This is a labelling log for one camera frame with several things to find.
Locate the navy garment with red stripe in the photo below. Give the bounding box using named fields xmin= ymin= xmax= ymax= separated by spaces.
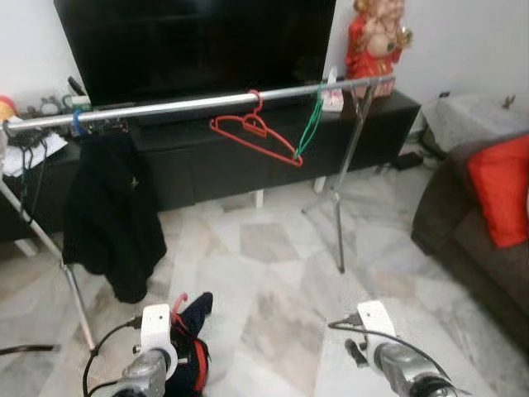
xmin=169 ymin=291 xmax=215 ymax=397

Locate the green plastic clothes hanger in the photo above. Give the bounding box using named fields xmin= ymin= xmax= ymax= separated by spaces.
xmin=293 ymin=81 xmax=326 ymax=160

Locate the blue clothes hanger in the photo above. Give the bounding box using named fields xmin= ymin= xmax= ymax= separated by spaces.
xmin=71 ymin=109 xmax=89 ymax=138

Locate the dark grey fabric sofa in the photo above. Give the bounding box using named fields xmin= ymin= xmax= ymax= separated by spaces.
xmin=410 ymin=131 xmax=529 ymax=350

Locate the black power strip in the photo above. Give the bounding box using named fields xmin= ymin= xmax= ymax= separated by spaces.
xmin=388 ymin=151 xmax=423 ymax=173

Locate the red cushion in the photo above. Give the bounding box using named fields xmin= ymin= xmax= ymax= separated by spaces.
xmin=466 ymin=134 xmax=529 ymax=250

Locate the black TV cabinet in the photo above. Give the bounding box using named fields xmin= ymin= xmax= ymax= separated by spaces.
xmin=0 ymin=89 xmax=423 ymax=246

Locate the small white bottle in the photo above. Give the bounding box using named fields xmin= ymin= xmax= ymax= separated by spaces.
xmin=321 ymin=69 xmax=346 ymax=113

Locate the white patterned side table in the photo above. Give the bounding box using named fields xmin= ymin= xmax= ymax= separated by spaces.
xmin=422 ymin=93 xmax=529 ymax=155

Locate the silver metal clothes rack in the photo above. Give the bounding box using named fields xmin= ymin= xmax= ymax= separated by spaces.
xmin=0 ymin=74 xmax=397 ymax=353

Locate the red gold figurine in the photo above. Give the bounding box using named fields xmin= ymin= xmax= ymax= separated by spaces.
xmin=344 ymin=0 xmax=413 ymax=101

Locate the black television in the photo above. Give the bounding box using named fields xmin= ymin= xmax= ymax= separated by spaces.
xmin=53 ymin=0 xmax=339 ymax=108

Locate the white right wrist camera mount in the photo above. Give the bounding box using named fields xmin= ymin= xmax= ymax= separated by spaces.
xmin=356 ymin=299 xmax=398 ymax=345

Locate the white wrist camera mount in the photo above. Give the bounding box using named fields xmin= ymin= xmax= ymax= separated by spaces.
xmin=356 ymin=299 xmax=398 ymax=345
xmin=139 ymin=304 xmax=179 ymax=366

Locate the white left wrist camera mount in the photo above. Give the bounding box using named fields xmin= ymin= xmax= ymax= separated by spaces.
xmin=139 ymin=304 xmax=179 ymax=366

